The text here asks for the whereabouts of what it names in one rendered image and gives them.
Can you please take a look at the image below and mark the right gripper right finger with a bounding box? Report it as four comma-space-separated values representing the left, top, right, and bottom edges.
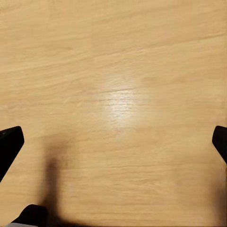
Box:
212, 126, 227, 164

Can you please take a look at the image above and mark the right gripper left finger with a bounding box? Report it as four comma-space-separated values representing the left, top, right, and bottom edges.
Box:
0, 126, 25, 182

